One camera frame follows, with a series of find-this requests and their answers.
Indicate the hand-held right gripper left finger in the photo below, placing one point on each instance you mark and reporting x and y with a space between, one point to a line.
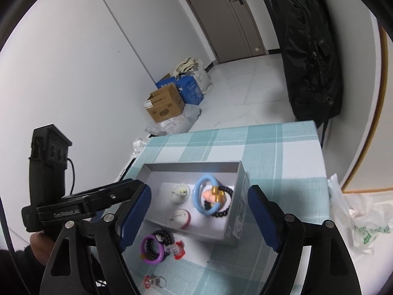
135 219

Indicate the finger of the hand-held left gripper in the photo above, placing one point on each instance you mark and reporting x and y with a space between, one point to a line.
116 190

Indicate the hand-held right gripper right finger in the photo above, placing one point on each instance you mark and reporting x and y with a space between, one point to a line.
264 219

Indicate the round white badge pin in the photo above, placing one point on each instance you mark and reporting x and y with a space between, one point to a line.
178 198

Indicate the silver cardboard box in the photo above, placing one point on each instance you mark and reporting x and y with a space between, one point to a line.
211 230

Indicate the person's left forearm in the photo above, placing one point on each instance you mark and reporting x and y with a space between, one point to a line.
18 273

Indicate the person's left hand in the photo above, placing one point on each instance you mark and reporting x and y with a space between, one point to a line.
41 247

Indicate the silver plastic parcel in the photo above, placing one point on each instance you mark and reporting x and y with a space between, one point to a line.
139 146

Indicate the teal checked tablecloth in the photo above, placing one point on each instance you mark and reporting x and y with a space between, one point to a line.
276 159

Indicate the small red keyring charm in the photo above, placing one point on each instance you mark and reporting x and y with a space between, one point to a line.
155 281

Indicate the grey plastic parcel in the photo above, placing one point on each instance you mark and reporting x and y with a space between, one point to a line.
188 118
156 129

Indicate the white green plastic bag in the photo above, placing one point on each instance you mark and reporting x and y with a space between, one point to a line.
359 221

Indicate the brown cardboard box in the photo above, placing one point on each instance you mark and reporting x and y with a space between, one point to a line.
165 104

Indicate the blue printed carton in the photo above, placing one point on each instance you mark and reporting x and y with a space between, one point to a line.
164 83

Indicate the blue cardboard box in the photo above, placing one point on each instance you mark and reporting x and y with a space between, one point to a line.
192 90

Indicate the white tote bag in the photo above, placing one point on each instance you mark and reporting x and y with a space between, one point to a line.
201 76

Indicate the black backpack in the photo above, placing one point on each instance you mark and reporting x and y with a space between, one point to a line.
310 52

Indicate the grey door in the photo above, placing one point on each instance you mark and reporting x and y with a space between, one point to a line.
221 18

